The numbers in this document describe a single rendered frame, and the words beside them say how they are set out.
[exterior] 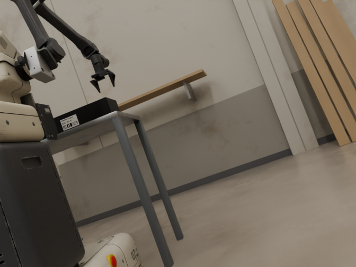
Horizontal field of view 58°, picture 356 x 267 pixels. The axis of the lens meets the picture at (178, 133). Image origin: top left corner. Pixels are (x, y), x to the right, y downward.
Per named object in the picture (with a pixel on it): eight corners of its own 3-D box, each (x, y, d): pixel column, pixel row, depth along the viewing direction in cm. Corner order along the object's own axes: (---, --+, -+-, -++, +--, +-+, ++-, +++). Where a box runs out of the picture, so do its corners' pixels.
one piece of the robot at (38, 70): (41, 71, 121) (34, 45, 123) (29, 76, 121) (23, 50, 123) (56, 79, 130) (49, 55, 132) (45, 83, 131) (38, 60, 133)
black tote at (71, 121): (19, 153, 177) (12, 134, 177) (36, 151, 194) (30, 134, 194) (112, 116, 170) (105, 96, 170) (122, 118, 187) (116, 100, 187)
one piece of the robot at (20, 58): (19, 76, 119) (26, 73, 118) (12, 50, 121) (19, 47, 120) (39, 85, 131) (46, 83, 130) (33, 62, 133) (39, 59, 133)
